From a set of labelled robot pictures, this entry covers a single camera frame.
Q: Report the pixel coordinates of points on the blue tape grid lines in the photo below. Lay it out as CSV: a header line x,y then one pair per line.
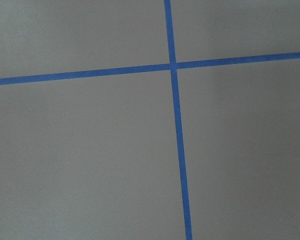
x,y
172,66

